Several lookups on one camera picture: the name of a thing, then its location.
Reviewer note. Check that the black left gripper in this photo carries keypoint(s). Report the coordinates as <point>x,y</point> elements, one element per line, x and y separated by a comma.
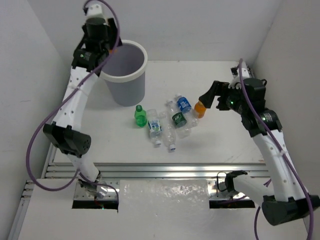
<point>110,27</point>

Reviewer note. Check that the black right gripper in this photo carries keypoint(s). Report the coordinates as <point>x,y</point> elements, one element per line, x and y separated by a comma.
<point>207,98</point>

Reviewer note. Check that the orange juice bottle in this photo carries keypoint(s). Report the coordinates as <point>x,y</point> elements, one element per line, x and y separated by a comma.
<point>200,109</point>
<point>112,50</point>

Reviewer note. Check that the clear bottle dark blue label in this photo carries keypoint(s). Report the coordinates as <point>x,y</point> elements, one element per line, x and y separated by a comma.
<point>183,104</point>

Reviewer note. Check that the clear bottle dark green label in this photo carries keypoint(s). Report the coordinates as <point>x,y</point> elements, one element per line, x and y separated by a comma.
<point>183,122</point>

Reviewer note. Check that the orange juice bottle front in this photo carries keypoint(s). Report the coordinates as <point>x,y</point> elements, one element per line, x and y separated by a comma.
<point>112,50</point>

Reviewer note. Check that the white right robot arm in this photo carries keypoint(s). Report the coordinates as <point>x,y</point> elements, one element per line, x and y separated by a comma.
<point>270,155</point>

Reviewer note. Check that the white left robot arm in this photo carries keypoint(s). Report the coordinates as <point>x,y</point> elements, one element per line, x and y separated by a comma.
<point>100,36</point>

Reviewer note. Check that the grey bin with white rim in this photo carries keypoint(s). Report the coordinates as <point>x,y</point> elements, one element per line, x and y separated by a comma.
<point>125,73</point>

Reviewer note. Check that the clear unlabelled bottle blue cap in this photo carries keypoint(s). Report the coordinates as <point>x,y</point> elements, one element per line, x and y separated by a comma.
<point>168,131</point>

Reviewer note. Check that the clear bottle green white label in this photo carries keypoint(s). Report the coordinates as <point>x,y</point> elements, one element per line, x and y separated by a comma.
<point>154,126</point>

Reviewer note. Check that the green plastic bottle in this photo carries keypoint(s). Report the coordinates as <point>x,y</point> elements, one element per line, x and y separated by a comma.
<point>140,116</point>

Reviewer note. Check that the white front cover panel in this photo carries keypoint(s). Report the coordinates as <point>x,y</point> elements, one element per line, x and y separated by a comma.
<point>163,195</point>

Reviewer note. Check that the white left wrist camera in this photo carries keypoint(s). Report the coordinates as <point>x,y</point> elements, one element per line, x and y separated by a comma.
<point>94,11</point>

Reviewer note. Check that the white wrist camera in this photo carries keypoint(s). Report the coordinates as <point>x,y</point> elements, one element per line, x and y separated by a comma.
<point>94,11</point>
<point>238,75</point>

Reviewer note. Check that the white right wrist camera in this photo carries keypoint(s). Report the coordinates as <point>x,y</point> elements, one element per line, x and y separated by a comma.
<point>238,75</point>

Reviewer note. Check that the aluminium left side rail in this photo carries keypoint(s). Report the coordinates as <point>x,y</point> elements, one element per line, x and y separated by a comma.
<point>49,160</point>

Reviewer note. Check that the aluminium front rail frame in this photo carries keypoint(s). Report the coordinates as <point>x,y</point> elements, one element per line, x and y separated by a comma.
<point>113,173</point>

